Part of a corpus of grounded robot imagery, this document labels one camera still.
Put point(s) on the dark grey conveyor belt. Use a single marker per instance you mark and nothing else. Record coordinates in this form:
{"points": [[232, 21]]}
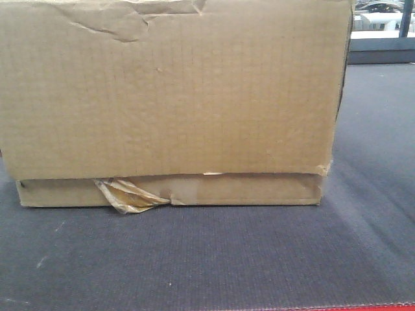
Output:
{"points": [[355, 249]]}

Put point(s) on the brown cardboard carton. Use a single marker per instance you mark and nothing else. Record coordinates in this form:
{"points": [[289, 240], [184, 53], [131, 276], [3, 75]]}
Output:
{"points": [[137, 104]]}

